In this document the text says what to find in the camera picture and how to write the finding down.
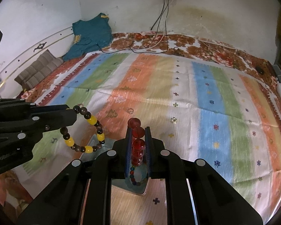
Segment red bead bracelet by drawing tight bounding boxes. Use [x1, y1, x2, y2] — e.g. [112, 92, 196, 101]
[127, 117, 149, 187]

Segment yellow and brown bead bracelet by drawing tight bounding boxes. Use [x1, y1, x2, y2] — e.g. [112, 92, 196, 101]
[60, 105, 106, 154]

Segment silver metal tin box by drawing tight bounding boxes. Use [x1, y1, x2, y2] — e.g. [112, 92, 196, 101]
[81, 132, 149, 195]

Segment small star-shaped stud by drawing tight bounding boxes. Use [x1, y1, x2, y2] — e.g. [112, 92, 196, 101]
[170, 117, 177, 123]

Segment brown striped folded cushion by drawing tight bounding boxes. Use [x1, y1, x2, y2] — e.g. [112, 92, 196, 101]
[14, 50, 64, 90]

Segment floral brown bedsheet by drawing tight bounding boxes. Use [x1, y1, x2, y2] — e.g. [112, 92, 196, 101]
[0, 33, 281, 220]

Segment striped colourful mat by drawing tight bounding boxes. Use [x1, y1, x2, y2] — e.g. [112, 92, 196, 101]
[24, 53, 281, 222]

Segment teal cloth garment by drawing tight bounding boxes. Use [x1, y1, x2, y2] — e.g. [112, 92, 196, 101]
[62, 13, 113, 61]

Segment white charging cable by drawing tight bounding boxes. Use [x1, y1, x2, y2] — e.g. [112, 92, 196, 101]
[140, 0, 237, 52]

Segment black power cable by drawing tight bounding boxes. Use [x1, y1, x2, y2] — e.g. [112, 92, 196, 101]
[96, 0, 172, 54]

